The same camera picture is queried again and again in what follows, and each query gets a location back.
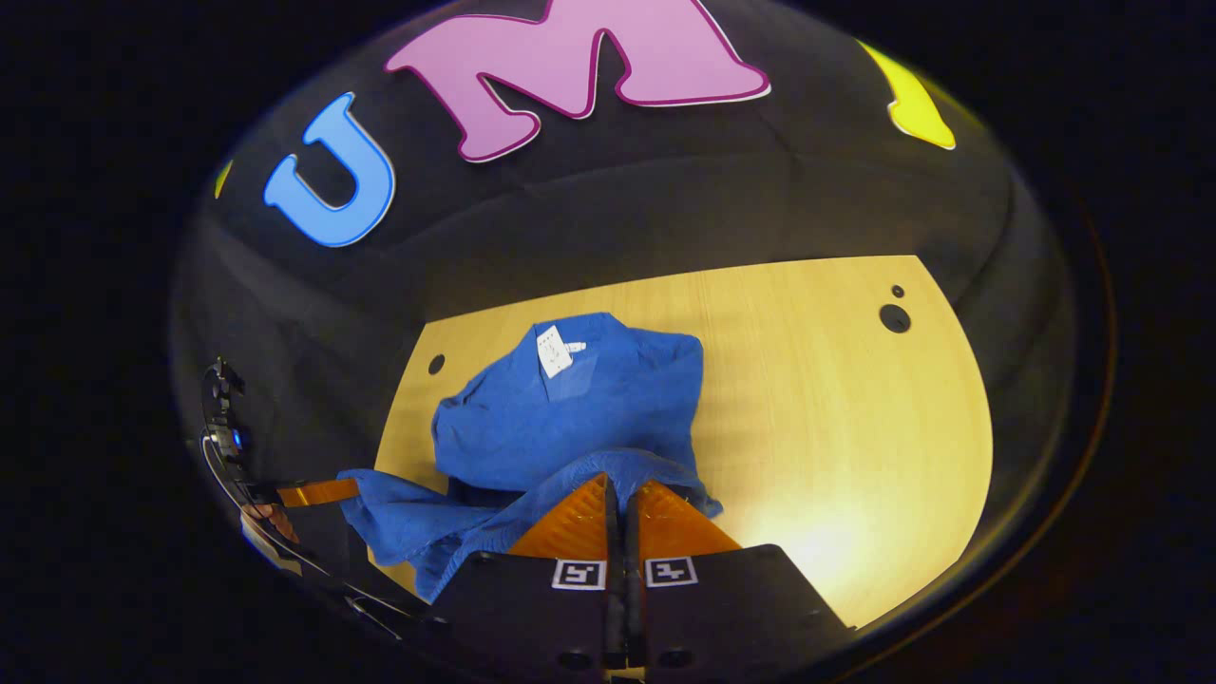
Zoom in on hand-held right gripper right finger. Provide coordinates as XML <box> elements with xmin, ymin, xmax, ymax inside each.
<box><xmin>624</xmin><ymin>478</ymin><xmax>852</xmax><ymax>672</ymax></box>

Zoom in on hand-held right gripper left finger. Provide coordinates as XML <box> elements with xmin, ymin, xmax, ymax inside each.
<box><xmin>432</xmin><ymin>473</ymin><xmax>624</xmax><ymax>672</ymax></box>

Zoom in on blue button shirt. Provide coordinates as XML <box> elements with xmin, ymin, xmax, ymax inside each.
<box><xmin>339</xmin><ymin>312</ymin><xmax>724</xmax><ymax>604</ymax></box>

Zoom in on black backdrop cloth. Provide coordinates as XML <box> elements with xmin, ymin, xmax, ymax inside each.
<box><xmin>171</xmin><ymin>0</ymin><xmax>1076</xmax><ymax>495</ymax></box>

